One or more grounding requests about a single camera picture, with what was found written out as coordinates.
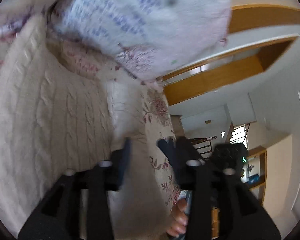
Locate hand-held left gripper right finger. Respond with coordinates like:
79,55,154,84
157,136,282,240

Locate stair railing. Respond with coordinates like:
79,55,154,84
187,135,218,159

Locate cream cable-knit sweater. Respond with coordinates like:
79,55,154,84
0,15,172,239

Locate floral bed sheet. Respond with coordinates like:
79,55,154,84
0,37,184,207

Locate tree print pillow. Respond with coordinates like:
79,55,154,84
49,0,232,90

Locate wooden wall shelf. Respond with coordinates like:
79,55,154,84
241,147,268,202

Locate person's right hand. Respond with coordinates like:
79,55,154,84
166,196,191,238

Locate wooden door frame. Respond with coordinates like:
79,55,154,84
162,4,300,107

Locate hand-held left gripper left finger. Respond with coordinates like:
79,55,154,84
17,137,133,240

